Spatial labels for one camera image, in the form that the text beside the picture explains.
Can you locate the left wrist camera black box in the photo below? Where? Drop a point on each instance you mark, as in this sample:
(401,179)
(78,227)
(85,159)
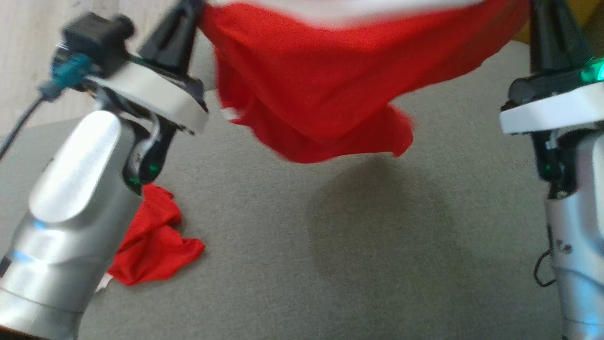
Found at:
(96,40)

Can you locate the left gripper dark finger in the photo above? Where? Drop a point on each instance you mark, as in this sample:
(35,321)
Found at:
(163,42)
(188,42)

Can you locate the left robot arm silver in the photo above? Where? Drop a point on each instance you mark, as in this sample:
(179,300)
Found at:
(71,226)

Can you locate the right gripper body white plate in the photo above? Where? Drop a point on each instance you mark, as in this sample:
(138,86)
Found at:
(552,111)

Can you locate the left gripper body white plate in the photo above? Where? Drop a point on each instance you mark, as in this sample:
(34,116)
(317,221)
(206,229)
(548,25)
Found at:
(155,97)

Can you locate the red shorts white waistband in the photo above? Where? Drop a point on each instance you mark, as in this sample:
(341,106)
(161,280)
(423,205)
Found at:
(330,80)

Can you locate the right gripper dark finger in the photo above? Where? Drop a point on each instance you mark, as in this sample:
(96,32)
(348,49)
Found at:
(541,38)
(566,38)

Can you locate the red basketball jersey white trim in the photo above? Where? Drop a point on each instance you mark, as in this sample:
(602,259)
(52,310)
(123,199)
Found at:
(155,245)

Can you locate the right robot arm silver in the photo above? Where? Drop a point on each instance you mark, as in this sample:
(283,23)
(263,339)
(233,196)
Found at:
(583,236)

